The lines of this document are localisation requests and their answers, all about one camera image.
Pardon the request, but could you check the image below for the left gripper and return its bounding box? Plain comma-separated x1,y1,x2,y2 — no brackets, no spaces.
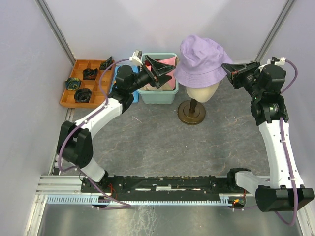
128,55,176,93

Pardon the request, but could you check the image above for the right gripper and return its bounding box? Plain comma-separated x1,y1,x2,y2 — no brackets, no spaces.
220,61,262,99

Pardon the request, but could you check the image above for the teal plastic basket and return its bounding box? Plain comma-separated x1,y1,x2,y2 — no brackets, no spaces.
138,53,179,104

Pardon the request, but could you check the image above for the blue printed cloth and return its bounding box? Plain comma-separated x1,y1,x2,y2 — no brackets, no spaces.
110,64,139,103

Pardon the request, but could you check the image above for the purple bucket hat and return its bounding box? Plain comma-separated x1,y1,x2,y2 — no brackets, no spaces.
174,35,233,88

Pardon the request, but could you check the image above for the cream mannequin head stand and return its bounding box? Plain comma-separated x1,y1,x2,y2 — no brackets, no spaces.
177,82,220,125

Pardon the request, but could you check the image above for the wooden compartment tray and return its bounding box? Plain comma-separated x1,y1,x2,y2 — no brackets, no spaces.
60,59,116,109

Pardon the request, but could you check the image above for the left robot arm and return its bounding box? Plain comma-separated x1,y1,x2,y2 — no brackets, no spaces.
56,52,175,192

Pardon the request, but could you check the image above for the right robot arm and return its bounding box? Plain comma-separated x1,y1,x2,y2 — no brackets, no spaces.
222,58,315,212

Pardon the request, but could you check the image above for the beige bucket hat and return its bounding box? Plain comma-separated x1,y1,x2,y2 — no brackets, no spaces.
140,82,176,91

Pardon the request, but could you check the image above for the pink bucket hat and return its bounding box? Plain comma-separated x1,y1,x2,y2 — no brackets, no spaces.
158,57,179,68

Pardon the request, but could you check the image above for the green patterned rolled tie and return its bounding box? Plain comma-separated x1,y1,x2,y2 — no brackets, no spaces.
99,56,114,70

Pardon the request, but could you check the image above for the dark brown rolled tie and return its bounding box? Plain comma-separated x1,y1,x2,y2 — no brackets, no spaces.
74,88,92,103

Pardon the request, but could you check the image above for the yellow blue rolled tie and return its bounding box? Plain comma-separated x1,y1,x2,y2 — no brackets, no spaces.
64,77,81,91

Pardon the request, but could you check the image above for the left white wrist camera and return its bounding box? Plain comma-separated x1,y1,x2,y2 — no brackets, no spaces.
129,50,143,66

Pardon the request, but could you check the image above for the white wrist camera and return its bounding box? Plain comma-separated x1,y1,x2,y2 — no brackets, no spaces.
267,57,286,66
129,50,143,66

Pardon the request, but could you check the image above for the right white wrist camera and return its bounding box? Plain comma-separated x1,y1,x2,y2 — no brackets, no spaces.
267,57,286,66

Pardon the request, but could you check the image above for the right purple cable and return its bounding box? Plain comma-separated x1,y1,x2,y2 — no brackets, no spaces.
243,59,300,227

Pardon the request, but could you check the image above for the purple cable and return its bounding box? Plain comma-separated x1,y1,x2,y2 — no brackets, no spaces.
243,59,300,227
58,58,135,210

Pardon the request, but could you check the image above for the right aluminium corner post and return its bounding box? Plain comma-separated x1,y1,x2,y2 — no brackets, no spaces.
254,0,296,61

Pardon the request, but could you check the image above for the aluminium corner post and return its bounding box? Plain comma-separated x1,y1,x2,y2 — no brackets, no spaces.
254,0,296,61
35,0,75,65

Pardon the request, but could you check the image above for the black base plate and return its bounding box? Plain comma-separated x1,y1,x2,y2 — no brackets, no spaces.
80,175,256,200

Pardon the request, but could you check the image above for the left aluminium corner post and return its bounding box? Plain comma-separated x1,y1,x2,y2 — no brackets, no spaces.
35,0,75,65

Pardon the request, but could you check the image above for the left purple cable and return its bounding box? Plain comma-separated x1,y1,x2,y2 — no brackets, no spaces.
58,58,135,210

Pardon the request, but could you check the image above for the aluminium front rail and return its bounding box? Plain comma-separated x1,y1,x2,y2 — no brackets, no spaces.
35,175,306,196

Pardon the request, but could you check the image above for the light blue cable duct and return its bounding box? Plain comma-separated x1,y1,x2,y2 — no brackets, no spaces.
46,195,232,207

